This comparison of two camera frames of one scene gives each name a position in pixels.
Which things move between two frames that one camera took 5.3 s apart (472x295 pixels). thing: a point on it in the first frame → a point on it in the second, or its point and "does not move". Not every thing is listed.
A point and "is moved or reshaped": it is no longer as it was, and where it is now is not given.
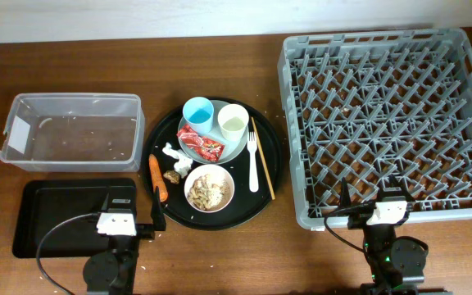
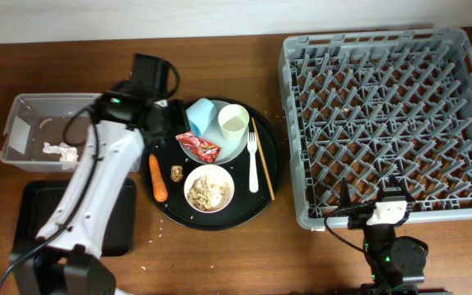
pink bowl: [209, 188] does not move
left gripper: [147, 232] → [178, 120]
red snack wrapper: [206, 147] is moved or reshaped
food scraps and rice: [206, 196] does not move
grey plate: [232, 149] does not move
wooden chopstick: [259, 145] does not move
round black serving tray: [216, 161] does not move
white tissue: [183, 163] → [68, 155]
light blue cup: [198, 112] is moved or reshaped
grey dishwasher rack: [367, 107] does not move
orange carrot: [157, 178] does not move
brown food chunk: [172, 175] is moved or reshaped
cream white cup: [233, 119] does not move
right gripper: [358, 219] does not move
